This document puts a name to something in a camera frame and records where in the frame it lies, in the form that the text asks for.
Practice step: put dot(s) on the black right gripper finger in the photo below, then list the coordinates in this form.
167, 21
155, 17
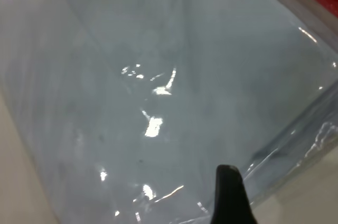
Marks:
231, 197

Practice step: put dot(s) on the clear plastic zipper bag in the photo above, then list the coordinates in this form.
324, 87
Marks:
158, 63

